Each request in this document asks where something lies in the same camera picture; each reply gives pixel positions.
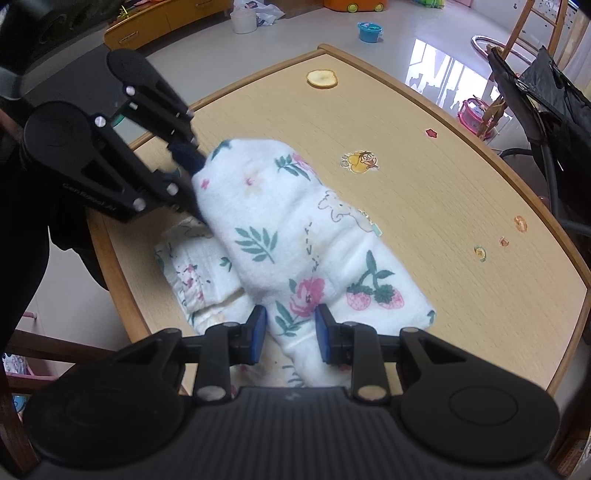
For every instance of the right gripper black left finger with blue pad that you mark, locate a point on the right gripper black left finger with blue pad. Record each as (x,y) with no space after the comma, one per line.
(223,346)

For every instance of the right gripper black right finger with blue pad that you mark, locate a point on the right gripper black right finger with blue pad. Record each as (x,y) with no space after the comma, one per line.
(358,346)

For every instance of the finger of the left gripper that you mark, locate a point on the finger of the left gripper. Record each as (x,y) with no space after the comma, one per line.
(184,200)
(187,156)

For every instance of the white floral baby jacket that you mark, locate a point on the white floral baby jacket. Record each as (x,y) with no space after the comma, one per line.
(294,245)

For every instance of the black folding stroller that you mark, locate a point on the black folding stroller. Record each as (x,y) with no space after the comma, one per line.
(555,117)

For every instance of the folded white floral garment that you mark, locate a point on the folded white floral garment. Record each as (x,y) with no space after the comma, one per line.
(201,276)

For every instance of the white paper roll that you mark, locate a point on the white paper roll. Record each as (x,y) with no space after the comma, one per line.
(243,20)

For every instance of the yellow round sticker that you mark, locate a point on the yellow round sticker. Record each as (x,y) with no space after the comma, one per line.
(322,79)

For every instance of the white plastic bag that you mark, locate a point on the white plastic bag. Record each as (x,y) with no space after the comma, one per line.
(266,14)

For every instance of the wooden low table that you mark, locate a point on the wooden low table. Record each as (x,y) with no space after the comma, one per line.
(506,281)

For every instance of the yellow cartoon sticker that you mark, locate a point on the yellow cartoon sticker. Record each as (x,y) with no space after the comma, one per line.
(360,162)

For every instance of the blue toy bucket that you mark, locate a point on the blue toy bucket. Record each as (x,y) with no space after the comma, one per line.
(369,32)

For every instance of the orange toy storage box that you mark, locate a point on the orange toy storage box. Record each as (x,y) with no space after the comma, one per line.
(355,6)

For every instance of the pink toy basket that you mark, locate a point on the pink toy basket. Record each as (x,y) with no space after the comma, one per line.
(472,115)

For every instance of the wooden chair frame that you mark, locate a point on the wooden chair frame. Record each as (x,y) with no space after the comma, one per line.
(538,24)

